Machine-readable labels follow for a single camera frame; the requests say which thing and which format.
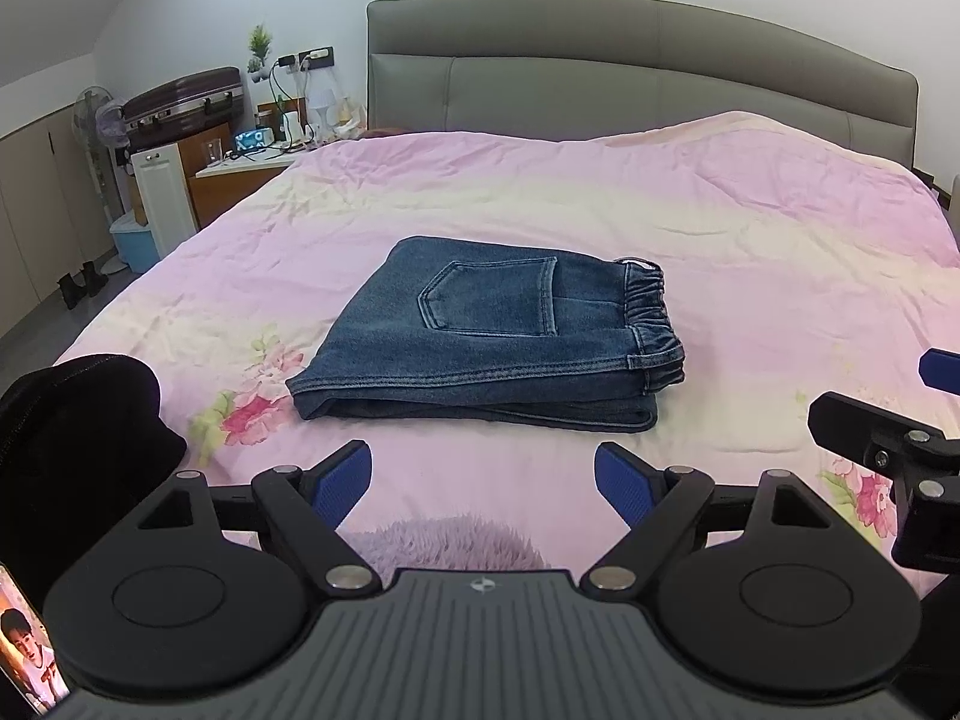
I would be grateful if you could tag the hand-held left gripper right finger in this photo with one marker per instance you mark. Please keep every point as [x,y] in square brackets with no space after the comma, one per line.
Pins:
[622,484]

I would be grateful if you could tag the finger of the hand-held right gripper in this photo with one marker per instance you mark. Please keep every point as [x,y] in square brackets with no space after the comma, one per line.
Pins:
[847,424]
[943,370]

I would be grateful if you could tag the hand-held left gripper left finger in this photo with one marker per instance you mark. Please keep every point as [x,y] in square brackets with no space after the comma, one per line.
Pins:
[346,484]

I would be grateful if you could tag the blue denim pants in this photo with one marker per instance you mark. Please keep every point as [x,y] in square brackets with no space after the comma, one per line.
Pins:
[450,360]

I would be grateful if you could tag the purple fluffy cloth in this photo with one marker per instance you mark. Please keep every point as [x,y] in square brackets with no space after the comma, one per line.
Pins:
[442,547]

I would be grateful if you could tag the black cloth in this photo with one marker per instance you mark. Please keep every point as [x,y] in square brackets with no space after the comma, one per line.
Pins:
[75,457]

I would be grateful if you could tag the pink floral blanket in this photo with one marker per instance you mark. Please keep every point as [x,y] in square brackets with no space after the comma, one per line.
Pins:
[525,187]

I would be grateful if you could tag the wooden nightstand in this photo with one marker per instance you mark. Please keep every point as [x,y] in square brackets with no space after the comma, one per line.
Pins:
[225,191]

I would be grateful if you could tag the light blue plastic bin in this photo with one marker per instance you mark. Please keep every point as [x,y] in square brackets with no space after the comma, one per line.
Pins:
[133,244]

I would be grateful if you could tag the white cabinet panel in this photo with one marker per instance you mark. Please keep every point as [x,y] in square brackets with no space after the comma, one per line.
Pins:
[161,199]

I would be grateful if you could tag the teal patterned tissue box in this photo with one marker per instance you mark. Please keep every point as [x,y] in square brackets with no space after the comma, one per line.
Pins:
[253,139]

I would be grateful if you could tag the smartphone with lit screen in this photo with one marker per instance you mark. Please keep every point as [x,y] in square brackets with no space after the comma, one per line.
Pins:
[26,645]

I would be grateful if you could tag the white table lamp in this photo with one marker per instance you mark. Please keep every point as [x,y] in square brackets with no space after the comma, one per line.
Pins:
[323,109]

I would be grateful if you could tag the beige built-in cabinet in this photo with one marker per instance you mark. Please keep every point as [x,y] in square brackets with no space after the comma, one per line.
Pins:
[34,225]

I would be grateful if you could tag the grey padded headboard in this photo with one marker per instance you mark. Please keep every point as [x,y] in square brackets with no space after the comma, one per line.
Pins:
[600,67]

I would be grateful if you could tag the dark maroon suitcase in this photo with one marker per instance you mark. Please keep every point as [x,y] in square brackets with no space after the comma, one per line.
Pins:
[180,101]

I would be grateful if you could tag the standing fan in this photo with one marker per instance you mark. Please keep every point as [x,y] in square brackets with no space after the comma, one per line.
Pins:
[97,120]

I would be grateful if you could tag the small potted plant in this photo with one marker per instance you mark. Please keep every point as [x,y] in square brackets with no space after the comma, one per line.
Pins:
[259,45]

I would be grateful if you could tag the wall socket with plugs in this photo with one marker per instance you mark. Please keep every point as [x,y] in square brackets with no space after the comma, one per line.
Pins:
[315,58]

